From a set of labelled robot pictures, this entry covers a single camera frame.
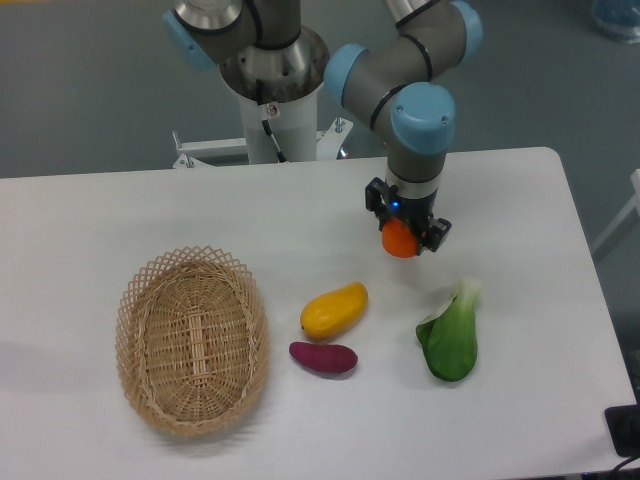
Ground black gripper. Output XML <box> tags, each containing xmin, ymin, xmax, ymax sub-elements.
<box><xmin>365</xmin><ymin>177</ymin><xmax>452</xmax><ymax>254</ymax></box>

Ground orange fruit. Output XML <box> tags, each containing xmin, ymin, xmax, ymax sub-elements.
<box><xmin>381</xmin><ymin>217</ymin><xmax>417</xmax><ymax>258</ymax></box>

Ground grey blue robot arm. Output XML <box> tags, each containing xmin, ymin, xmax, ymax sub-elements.
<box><xmin>163</xmin><ymin>1</ymin><xmax>483</xmax><ymax>258</ymax></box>

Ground yellow mango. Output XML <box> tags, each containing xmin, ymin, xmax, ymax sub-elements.
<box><xmin>300</xmin><ymin>282</ymin><xmax>368</xmax><ymax>340</ymax></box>

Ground green bok choy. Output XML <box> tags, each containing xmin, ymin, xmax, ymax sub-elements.
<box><xmin>415</xmin><ymin>277</ymin><xmax>481</xmax><ymax>382</ymax></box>

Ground purple sweet potato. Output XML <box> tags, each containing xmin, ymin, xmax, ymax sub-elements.
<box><xmin>289</xmin><ymin>341</ymin><xmax>358</xmax><ymax>375</ymax></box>

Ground white furniture right edge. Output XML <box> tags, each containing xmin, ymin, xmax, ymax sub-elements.
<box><xmin>590</xmin><ymin>169</ymin><xmax>639</xmax><ymax>262</ymax></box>

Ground woven wicker basket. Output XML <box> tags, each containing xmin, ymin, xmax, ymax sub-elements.
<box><xmin>115</xmin><ymin>246</ymin><xmax>270</xmax><ymax>437</ymax></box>

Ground blue object top right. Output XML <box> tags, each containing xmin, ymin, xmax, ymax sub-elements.
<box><xmin>591</xmin><ymin>0</ymin><xmax>639</xmax><ymax>44</ymax></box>

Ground black device at table edge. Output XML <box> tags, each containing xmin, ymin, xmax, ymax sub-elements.
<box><xmin>604</xmin><ymin>404</ymin><xmax>639</xmax><ymax>457</ymax></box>

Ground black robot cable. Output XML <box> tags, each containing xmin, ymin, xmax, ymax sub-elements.
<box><xmin>255</xmin><ymin>78</ymin><xmax>289</xmax><ymax>164</ymax></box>

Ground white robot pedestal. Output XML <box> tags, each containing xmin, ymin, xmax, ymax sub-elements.
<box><xmin>172</xmin><ymin>26</ymin><xmax>354</xmax><ymax>168</ymax></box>

